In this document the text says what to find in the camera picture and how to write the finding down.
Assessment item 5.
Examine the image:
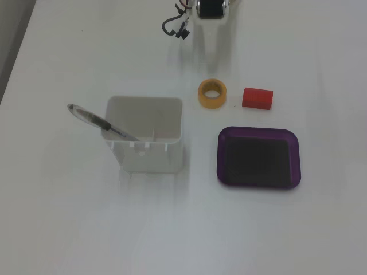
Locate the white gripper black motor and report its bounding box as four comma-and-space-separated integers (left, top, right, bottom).
193, 0, 231, 73

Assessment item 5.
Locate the yellow tape roll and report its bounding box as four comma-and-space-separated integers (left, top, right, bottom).
197, 78, 228, 111

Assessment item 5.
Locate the white plastic box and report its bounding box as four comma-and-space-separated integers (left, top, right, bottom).
100, 96, 185, 174

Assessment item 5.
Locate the red rectangular block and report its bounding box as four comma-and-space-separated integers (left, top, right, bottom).
241, 87, 274, 111

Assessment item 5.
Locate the purple metal tray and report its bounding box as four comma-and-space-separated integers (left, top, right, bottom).
216, 125, 302, 191

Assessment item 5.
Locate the clear black ballpoint pen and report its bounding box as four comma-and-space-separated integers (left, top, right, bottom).
67, 103, 140, 142

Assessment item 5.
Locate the black robot cable with connector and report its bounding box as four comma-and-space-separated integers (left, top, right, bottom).
161, 0, 192, 40

